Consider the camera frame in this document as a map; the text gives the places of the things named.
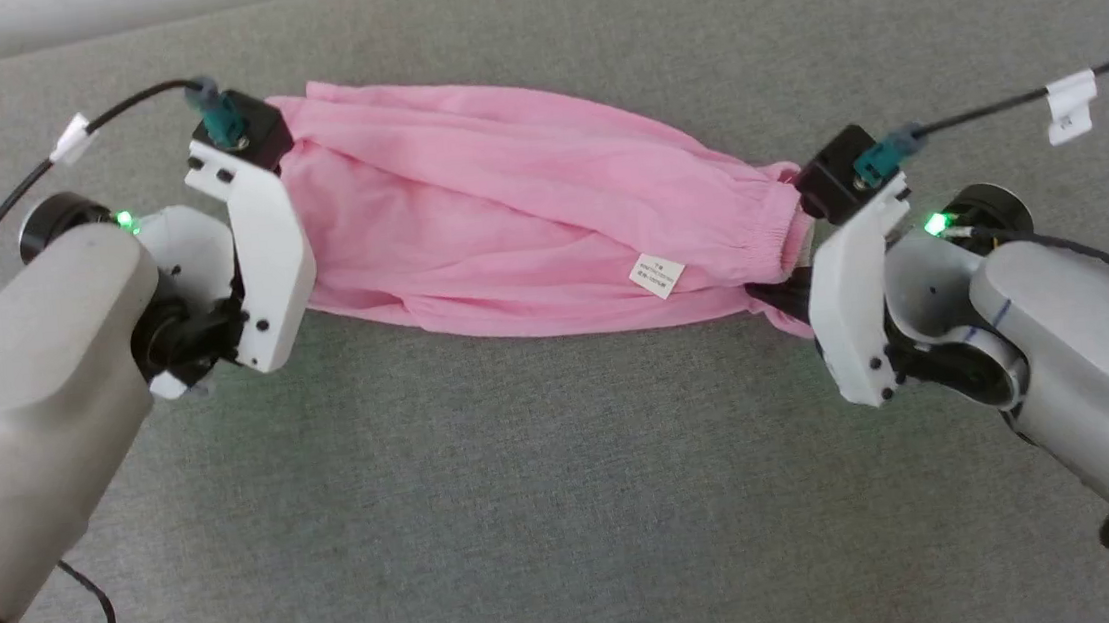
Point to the left arm white grey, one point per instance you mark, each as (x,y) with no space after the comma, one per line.
(30,397)

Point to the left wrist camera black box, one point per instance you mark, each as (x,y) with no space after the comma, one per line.
(259,128)

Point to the right arm white grey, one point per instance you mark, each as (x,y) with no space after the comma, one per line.
(1101,364)

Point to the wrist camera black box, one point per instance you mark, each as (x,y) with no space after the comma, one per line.
(834,177)
(259,128)

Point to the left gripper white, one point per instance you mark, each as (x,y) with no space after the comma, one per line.
(265,267)

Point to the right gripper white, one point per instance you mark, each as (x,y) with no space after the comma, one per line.
(851,316)

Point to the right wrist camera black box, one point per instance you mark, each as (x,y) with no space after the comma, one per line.
(834,177)

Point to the pink garment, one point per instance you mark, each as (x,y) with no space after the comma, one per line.
(506,215)

